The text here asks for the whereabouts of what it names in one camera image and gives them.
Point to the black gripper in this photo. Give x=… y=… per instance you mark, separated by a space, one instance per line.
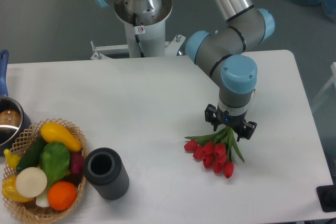
x=215 y=116

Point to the red tulip bouquet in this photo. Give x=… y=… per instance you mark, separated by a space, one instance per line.
x=215 y=151

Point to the dark grey ribbed vase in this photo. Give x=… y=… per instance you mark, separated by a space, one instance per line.
x=104 y=170

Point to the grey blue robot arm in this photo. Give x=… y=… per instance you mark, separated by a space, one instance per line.
x=220 y=56

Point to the black device at edge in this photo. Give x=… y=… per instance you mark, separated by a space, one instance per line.
x=326 y=195

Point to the purple red onion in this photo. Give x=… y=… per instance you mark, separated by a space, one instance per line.
x=76 y=163

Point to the yellow squash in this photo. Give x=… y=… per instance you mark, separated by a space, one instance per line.
x=53 y=132

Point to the green lettuce leaf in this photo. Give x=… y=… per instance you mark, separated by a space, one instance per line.
x=54 y=161

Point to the orange fruit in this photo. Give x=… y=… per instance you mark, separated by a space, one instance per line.
x=62 y=195

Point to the dark green cucumber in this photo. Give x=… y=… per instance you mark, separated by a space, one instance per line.
x=32 y=155

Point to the white spring onion bulb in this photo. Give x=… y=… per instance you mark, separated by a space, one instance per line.
x=42 y=199

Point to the white round onion slice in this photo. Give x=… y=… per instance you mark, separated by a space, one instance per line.
x=31 y=182

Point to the woven wicker basket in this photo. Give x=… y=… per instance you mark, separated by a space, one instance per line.
x=28 y=212

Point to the yellow banana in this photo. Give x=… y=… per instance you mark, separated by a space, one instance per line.
x=11 y=159

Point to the yellow bell pepper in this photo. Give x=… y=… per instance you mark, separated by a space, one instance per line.
x=9 y=190

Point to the white frame at right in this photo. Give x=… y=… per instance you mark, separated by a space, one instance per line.
x=325 y=92

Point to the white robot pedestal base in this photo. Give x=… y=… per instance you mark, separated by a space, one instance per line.
x=145 y=29

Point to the blue handled saucepan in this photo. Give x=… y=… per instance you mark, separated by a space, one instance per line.
x=13 y=118

